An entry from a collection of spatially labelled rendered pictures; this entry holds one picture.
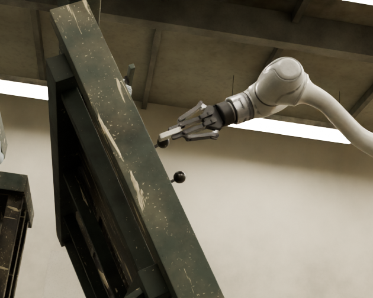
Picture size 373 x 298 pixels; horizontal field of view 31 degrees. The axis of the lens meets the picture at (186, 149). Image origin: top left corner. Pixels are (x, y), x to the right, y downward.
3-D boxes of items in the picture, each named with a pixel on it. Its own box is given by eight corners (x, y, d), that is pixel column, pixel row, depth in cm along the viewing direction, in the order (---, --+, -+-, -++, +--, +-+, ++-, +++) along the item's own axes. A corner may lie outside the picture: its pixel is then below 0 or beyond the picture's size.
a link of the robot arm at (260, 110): (234, 97, 210) (246, 80, 197) (276, 81, 214) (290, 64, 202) (248, 127, 208) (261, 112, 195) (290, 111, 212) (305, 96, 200)
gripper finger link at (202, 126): (212, 122, 202) (214, 126, 202) (179, 135, 199) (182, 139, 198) (215, 116, 198) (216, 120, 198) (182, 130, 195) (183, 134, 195)
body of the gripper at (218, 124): (226, 94, 200) (199, 104, 197) (238, 119, 197) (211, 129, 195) (221, 105, 207) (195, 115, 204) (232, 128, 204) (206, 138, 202)
